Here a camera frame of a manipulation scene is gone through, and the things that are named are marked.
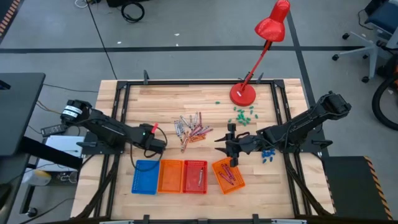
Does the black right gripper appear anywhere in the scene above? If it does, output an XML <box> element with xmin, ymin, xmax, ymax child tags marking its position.
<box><xmin>214</xmin><ymin>123</ymin><xmax>265</xmax><ymax>167</ymax></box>

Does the orange plastic basket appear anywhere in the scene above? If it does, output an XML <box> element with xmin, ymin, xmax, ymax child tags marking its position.
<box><xmin>157</xmin><ymin>159</ymin><xmax>184</xmax><ymax>194</ymax></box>
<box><xmin>211</xmin><ymin>156</ymin><xmax>246</xmax><ymax>195</ymax></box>

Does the red plastic basket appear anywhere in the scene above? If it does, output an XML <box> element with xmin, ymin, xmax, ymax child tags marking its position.
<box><xmin>182</xmin><ymin>159</ymin><xmax>208</xmax><ymax>195</ymax></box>

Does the blue plastic basket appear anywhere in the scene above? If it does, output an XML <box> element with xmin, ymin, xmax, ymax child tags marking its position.
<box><xmin>131</xmin><ymin>159</ymin><xmax>161</xmax><ymax>196</ymax></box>

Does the white box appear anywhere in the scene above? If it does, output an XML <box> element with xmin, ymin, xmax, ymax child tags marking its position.
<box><xmin>36</xmin><ymin>134</ymin><xmax>85</xmax><ymax>172</ymax></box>

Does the black power adapter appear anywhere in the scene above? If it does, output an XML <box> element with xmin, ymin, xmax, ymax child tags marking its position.
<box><xmin>40</xmin><ymin>124</ymin><xmax>68</xmax><ymax>138</ymax></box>

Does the cream plastic object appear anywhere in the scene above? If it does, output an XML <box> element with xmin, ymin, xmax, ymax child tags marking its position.
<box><xmin>22</xmin><ymin>169</ymin><xmax>52</xmax><ymax>187</ymax></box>

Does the red desk lamp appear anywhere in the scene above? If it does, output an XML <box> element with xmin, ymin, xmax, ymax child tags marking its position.
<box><xmin>229</xmin><ymin>0</ymin><xmax>292</xmax><ymax>107</ymax></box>

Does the black hazard-striped platform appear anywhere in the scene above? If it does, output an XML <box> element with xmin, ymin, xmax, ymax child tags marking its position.
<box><xmin>321</xmin><ymin>155</ymin><xmax>395</xmax><ymax>221</ymax></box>

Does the black desk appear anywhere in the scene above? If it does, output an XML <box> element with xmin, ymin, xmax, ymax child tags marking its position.
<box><xmin>0</xmin><ymin>72</ymin><xmax>84</xmax><ymax>224</ymax></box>

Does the black floor box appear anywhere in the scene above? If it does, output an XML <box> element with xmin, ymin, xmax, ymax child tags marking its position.
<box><xmin>106</xmin><ymin>0</ymin><xmax>150</xmax><ymax>8</ymax></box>

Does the grey office chair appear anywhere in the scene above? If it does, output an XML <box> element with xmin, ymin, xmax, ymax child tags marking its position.
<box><xmin>331</xmin><ymin>0</ymin><xmax>398</xmax><ymax>84</ymax></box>

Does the black hazard-striped mat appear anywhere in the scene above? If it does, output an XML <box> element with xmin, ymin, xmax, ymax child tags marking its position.
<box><xmin>0</xmin><ymin>0</ymin><xmax>22</xmax><ymax>40</ymax></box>

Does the black aluminium table frame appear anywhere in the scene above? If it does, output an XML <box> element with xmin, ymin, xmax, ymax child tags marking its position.
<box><xmin>93</xmin><ymin>79</ymin><xmax>315</xmax><ymax>224</ymax></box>

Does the black cable sleeve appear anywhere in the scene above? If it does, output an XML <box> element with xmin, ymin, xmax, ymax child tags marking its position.
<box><xmin>285</xmin><ymin>154</ymin><xmax>333</xmax><ymax>217</ymax></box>
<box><xmin>74</xmin><ymin>154</ymin><xmax>121</xmax><ymax>219</ymax></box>

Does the long black floor cable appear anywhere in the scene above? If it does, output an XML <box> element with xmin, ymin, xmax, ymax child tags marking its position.
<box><xmin>86</xmin><ymin>2</ymin><xmax>118</xmax><ymax>80</ymax></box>

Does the coiled black cable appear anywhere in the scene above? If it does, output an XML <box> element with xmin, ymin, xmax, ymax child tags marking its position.
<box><xmin>120</xmin><ymin>1</ymin><xmax>146</xmax><ymax>24</ymax></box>

